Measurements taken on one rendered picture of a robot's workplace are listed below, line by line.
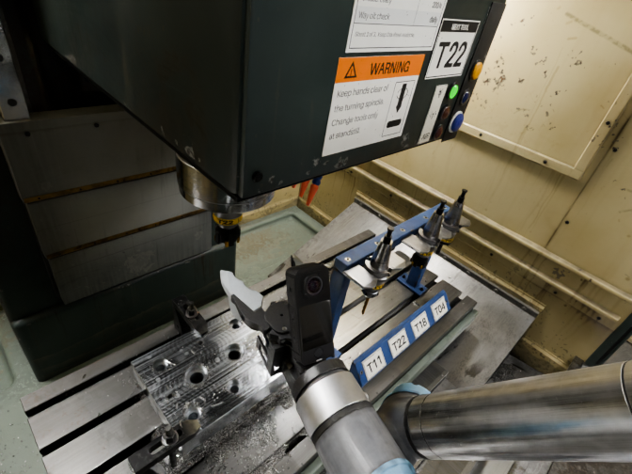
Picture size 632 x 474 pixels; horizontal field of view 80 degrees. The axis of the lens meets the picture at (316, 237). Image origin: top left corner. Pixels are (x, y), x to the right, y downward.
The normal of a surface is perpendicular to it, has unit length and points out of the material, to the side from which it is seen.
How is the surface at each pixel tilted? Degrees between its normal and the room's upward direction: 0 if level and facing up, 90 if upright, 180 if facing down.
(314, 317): 60
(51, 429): 0
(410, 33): 90
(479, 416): 68
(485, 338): 24
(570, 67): 90
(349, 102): 90
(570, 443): 89
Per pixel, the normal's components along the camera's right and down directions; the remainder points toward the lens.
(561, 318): -0.73, 0.29
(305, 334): 0.51, 0.11
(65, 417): 0.15, -0.79
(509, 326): -0.15, -0.59
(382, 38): 0.68, 0.51
